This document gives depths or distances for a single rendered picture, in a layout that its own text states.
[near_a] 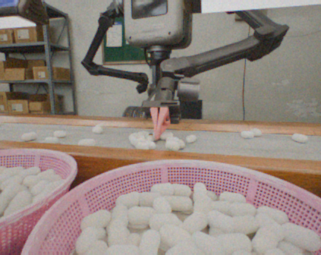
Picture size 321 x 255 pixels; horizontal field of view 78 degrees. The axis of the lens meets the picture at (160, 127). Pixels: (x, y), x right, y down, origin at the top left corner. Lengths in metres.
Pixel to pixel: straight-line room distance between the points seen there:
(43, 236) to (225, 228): 0.17
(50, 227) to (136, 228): 0.09
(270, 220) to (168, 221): 0.11
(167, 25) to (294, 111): 1.99
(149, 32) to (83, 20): 2.11
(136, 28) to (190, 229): 1.06
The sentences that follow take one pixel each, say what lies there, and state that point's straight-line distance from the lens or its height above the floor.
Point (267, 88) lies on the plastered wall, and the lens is 2.63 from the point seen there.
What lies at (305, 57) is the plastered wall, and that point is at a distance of 2.76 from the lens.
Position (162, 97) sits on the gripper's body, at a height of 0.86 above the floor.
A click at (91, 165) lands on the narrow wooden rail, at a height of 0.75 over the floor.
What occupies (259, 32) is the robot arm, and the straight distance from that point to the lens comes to 0.82.
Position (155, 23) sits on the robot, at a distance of 1.13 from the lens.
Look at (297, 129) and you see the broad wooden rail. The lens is 0.74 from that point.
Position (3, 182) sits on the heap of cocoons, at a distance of 0.38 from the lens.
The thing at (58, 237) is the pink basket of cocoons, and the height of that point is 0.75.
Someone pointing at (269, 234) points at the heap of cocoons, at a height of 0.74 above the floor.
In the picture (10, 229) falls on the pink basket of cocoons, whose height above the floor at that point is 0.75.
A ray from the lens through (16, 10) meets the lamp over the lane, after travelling 0.60.
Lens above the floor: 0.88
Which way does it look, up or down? 11 degrees down
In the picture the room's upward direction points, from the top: straight up
